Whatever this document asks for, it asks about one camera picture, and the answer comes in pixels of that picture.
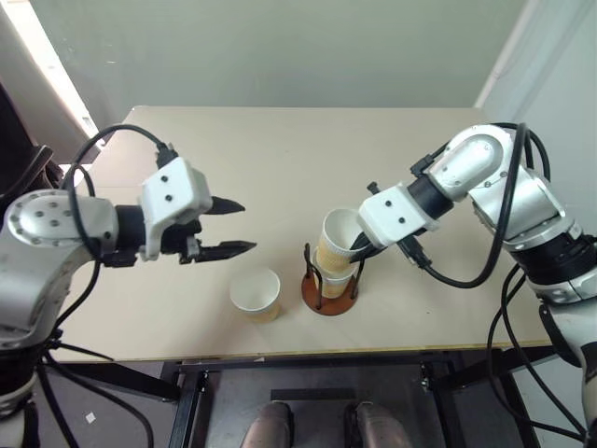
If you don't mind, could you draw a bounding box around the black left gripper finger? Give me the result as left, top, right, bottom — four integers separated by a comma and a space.
209, 195, 247, 217
194, 239, 258, 263

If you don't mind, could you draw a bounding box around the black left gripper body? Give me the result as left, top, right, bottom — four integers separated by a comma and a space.
160, 217, 204, 266

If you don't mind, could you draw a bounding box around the yellow white paper cup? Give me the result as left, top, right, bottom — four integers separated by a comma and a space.
315, 207, 364, 277
229, 266, 283, 324
312, 246, 356, 301

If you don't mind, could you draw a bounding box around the grey floor platform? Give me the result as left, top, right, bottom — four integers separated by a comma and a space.
203, 367, 440, 448

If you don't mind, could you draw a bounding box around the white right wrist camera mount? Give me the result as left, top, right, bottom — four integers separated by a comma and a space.
357, 181, 442, 249

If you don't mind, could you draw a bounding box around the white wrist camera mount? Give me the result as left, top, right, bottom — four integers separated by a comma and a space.
140, 156, 213, 262
357, 181, 442, 249

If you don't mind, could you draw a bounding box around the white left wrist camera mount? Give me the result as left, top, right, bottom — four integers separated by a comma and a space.
140, 156, 213, 262

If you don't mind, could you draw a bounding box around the wire cup holder brown base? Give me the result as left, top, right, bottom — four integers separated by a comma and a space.
300, 242, 363, 317

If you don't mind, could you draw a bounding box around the black metal table frame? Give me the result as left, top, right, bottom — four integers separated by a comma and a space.
44, 345, 557, 448

